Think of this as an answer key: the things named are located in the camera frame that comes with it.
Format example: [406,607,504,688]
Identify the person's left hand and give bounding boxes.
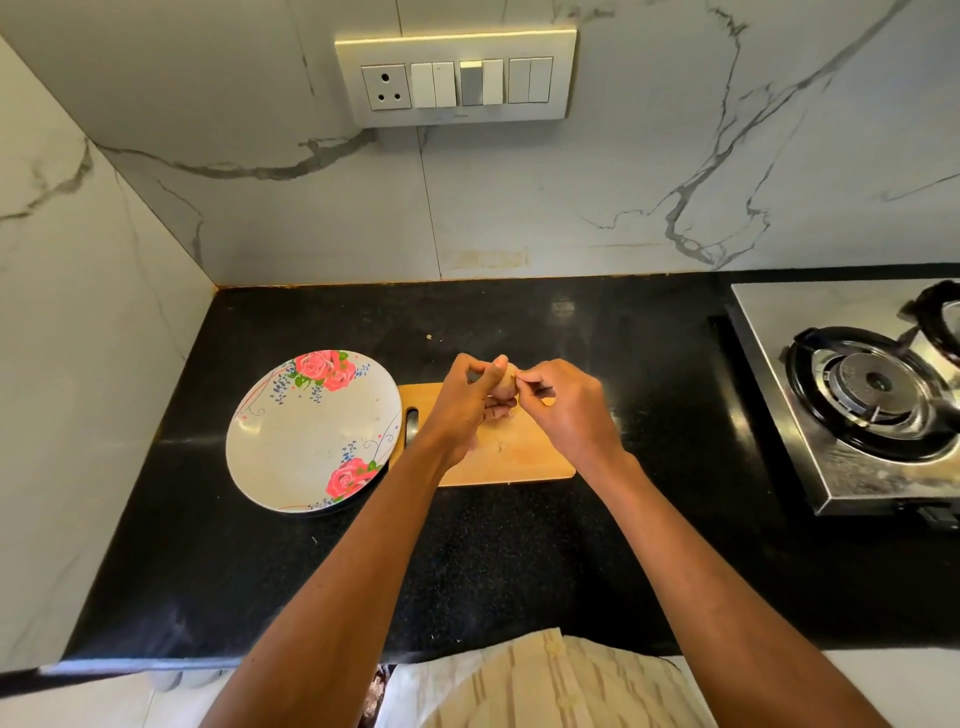
[412,352,519,479]

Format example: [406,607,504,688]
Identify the person's right hand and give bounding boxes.
[514,357,629,485]

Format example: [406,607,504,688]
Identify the small pink onion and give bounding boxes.
[483,366,524,416]

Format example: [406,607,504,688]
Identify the person's left forearm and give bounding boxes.
[202,450,455,728]

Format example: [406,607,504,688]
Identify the person's right forearm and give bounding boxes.
[577,454,894,728]

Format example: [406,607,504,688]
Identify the wooden cutting board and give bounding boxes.
[393,381,578,488]

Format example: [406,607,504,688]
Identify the black stone countertop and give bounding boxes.
[60,267,960,669]

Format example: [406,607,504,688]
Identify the white floral plate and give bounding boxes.
[225,348,404,515]

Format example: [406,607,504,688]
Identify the stainless steel gas stove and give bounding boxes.
[729,277,960,519]

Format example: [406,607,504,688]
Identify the beige striped garment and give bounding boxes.
[375,627,719,728]

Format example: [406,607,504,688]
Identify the black stove burner grate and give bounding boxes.
[786,325,960,462]
[907,279,960,362]

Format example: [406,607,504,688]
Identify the white wall switch panel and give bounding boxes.
[334,28,579,129]

